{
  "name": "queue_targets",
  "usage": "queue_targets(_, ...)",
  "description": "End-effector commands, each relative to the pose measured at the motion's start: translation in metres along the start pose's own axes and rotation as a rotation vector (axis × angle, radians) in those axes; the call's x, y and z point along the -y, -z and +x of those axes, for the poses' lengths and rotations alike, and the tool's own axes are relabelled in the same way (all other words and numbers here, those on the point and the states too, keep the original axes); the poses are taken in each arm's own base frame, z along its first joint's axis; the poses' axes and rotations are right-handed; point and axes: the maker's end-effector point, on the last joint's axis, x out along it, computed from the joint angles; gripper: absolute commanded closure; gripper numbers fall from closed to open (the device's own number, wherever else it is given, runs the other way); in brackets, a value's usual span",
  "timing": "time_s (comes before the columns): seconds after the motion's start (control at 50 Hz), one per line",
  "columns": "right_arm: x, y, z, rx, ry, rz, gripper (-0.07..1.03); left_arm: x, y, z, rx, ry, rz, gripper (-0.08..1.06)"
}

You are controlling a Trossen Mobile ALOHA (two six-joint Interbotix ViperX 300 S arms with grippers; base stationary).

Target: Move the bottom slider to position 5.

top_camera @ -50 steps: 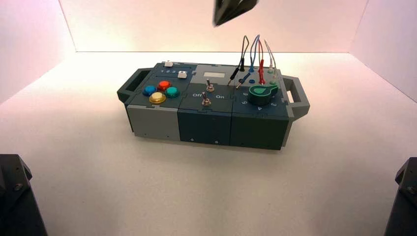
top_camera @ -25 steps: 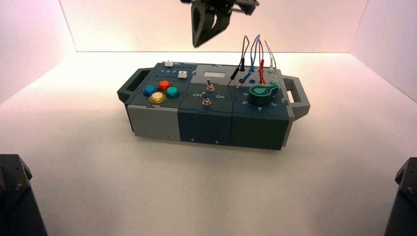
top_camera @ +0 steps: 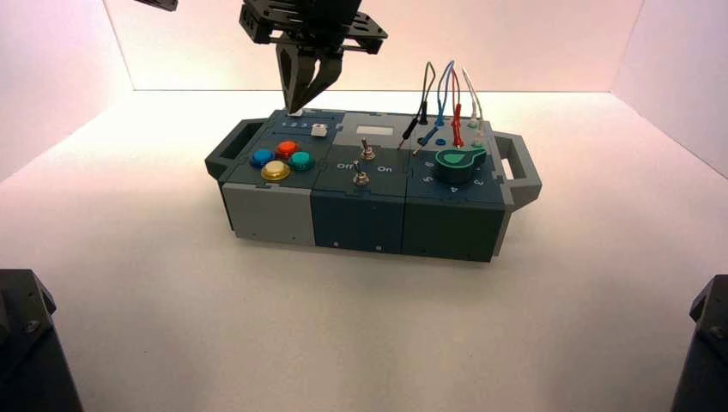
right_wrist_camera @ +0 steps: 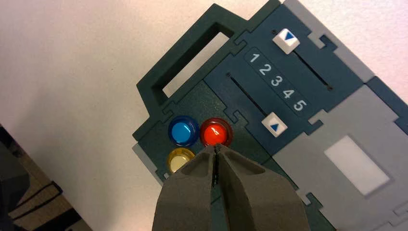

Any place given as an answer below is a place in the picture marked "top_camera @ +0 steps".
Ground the black jumper cable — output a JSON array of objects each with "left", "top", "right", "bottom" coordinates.
[{"left": 397, "top": 60, "right": 437, "bottom": 151}]

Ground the red jumper cable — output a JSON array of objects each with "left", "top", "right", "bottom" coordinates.
[{"left": 449, "top": 67, "right": 465, "bottom": 150}]

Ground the white jumper cable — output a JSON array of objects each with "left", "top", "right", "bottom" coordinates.
[{"left": 461, "top": 67, "right": 486, "bottom": 148}]

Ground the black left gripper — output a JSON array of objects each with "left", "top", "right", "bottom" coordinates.
[{"left": 239, "top": 0, "right": 389, "bottom": 114}]

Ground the blue grey control box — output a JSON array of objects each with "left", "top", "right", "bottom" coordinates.
[{"left": 204, "top": 107, "right": 543, "bottom": 264}]

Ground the green black rotary knob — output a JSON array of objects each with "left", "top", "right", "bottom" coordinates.
[{"left": 434, "top": 146, "right": 488, "bottom": 185}]

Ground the green round push button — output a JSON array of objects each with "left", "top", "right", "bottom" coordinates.
[{"left": 288, "top": 151, "right": 316, "bottom": 173}]

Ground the blue jumper cable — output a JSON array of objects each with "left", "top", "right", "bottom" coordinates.
[{"left": 412, "top": 59, "right": 456, "bottom": 156}]

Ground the yellow round push button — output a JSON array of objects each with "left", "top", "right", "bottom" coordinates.
[{"left": 260, "top": 160, "right": 292, "bottom": 182}]

